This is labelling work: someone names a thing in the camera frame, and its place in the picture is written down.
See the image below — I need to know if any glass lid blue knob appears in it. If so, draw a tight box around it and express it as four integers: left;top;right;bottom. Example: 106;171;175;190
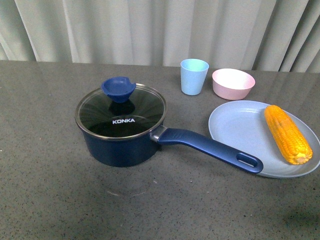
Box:
75;76;167;140

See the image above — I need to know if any yellow corn cob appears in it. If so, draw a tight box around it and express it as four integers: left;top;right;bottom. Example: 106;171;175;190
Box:
264;105;313;165

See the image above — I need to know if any dark blue saucepan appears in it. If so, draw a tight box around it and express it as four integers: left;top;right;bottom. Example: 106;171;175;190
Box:
75;83;264;175

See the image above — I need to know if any light blue plastic cup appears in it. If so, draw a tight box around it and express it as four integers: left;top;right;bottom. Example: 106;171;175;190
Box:
180;58;209;96

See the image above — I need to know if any pink plastic bowl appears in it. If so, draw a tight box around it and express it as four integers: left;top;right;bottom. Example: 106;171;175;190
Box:
212;68;256;101

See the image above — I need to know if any light blue plate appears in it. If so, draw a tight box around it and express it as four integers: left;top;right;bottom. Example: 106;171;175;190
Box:
208;100;320;178

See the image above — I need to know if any white pleated curtain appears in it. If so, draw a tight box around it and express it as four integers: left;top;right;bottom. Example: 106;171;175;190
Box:
0;0;320;73

